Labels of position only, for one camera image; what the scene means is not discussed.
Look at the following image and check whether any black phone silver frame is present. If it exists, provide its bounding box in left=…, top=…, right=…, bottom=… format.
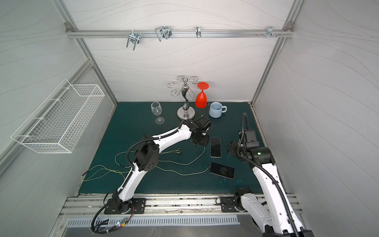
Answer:
left=210, top=137, right=222, bottom=158

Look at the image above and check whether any green earphones cable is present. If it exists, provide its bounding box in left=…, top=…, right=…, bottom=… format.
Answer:
left=114, top=145, right=207, bottom=169
left=80, top=164, right=211, bottom=183

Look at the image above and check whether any black phone purple frame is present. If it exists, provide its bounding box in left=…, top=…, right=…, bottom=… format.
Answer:
left=209, top=162, right=235, bottom=180

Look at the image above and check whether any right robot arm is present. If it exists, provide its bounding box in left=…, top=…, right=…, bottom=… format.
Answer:
left=227, top=113, right=314, bottom=237

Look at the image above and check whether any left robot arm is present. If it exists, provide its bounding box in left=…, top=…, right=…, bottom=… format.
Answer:
left=104, top=116, right=211, bottom=214

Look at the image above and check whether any silver glass holder stand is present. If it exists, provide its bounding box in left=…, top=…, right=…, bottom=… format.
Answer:
left=167, top=76, right=198, bottom=120

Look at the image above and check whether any light blue mug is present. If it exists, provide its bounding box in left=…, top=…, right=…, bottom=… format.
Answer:
left=209, top=102, right=228, bottom=119

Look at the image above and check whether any red plastic goblet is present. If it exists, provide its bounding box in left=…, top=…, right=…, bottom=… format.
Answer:
left=195, top=82, right=209, bottom=109

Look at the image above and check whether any green table mat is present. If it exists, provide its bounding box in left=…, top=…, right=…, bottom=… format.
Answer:
left=79, top=102, right=262, bottom=194

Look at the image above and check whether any clear wine glass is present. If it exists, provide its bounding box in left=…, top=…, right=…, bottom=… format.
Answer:
left=151, top=102, right=165, bottom=125

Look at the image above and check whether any metal hook small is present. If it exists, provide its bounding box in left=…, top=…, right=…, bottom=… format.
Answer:
left=195, top=26, right=201, bottom=39

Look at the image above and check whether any metal hook left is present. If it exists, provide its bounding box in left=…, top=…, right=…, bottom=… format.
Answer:
left=126, top=32, right=140, bottom=50

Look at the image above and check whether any metal hook right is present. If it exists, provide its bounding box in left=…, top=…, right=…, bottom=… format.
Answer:
left=257, top=26, right=283, bottom=39

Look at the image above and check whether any white vent strip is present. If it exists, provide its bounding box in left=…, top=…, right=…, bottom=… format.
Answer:
left=66, top=215, right=240, bottom=228

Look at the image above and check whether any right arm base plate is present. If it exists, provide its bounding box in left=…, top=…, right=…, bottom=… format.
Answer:
left=216, top=197, right=246, bottom=213

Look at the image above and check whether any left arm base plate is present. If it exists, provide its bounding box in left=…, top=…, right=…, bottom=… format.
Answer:
left=104, top=197, right=146, bottom=215

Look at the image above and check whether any metal hook wire loop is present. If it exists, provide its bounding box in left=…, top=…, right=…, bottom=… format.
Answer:
left=154, top=26, right=173, bottom=42

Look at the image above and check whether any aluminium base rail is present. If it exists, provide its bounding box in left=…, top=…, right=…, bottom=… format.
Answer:
left=59, top=193, right=303, bottom=218

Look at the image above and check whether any left base cable bundle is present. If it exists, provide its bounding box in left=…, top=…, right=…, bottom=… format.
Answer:
left=90, top=204, right=135, bottom=235

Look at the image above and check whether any white wire basket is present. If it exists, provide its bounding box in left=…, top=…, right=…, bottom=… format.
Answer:
left=11, top=79, right=105, bottom=154

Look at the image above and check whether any aluminium top rail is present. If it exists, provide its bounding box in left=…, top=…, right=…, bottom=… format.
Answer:
left=66, top=28, right=295, bottom=39

